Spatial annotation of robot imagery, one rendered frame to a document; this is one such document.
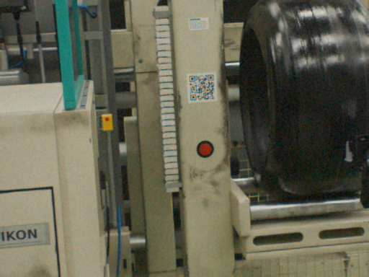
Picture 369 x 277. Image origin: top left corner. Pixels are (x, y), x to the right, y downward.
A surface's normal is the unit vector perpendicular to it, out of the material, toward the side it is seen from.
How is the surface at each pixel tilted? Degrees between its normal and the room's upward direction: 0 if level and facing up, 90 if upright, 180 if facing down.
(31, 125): 90
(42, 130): 90
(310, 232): 90
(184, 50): 90
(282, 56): 69
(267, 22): 52
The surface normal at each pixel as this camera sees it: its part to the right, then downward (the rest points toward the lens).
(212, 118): 0.12, 0.16
